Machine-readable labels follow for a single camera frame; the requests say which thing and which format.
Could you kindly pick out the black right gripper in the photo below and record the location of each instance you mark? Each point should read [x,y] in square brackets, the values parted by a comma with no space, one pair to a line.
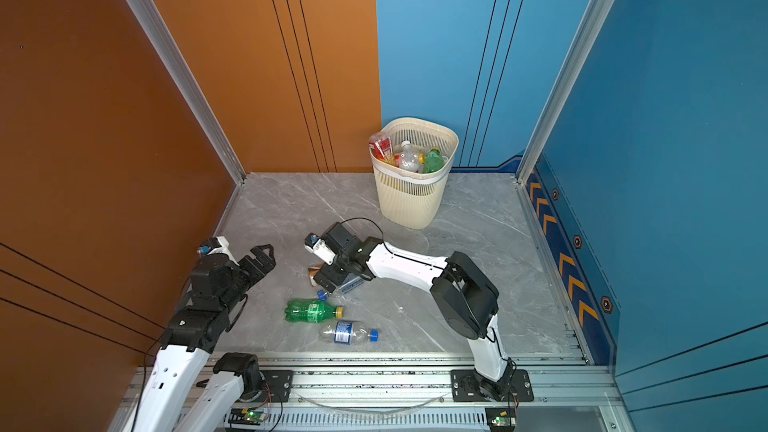
[327,272]

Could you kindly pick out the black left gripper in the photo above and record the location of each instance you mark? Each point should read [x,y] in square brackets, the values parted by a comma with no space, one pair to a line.
[266,263]

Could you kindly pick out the brown Nescafe bottle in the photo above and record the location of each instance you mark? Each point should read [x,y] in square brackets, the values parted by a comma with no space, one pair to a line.
[312,272]

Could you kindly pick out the large green Sprite bottle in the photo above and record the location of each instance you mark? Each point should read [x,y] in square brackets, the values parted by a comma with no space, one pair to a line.
[311,311]

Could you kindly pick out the clear bottle blue cap front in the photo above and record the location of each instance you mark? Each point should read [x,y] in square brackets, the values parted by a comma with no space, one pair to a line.
[344,332]

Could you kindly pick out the red yellow label bottle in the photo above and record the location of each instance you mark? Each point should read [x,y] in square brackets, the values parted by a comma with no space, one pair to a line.
[380,146]

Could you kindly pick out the Wahaha clear water bottle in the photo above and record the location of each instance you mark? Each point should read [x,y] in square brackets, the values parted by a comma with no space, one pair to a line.
[410,159]

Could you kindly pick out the small green Sprite bottle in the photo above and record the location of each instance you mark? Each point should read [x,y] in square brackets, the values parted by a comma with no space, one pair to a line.
[433,161]

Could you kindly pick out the pale blue label bottle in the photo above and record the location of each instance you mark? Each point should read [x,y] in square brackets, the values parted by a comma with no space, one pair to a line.
[351,283]

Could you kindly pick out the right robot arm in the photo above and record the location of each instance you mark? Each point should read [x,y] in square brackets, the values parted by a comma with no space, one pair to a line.
[465,296]

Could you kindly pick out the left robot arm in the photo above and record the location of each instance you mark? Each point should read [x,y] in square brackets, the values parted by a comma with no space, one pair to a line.
[185,348]

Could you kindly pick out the cream ribbed waste bin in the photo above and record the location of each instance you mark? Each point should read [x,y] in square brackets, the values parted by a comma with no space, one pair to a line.
[407,198]

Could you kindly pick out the left circuit board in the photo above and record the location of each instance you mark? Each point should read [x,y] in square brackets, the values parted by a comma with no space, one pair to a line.
[247,416]

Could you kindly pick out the circuit board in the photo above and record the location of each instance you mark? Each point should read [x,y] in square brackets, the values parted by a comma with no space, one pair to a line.
[501,419]
[247,416]

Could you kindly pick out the right circuit board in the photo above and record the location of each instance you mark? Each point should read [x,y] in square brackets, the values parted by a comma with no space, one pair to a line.
[501,419]

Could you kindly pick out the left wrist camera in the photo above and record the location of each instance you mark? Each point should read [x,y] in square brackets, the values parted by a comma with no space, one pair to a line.
[215,252]

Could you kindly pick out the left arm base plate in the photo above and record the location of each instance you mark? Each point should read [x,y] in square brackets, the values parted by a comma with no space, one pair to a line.
[276,386]

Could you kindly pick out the aluminium front rail frame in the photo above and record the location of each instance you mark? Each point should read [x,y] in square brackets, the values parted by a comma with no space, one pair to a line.
[353,391]

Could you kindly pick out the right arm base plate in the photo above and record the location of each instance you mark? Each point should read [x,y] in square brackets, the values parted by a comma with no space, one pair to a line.
[515,386]

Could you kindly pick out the left aluminium corner post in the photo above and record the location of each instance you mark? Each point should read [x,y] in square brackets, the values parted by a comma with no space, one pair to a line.
[164,44]

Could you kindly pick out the aluminium corner post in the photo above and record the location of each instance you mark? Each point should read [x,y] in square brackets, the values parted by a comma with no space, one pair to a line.
[583,41]
[164,44]

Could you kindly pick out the right aluminium corner post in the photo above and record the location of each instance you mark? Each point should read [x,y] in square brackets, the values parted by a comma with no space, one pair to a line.
[583,41]

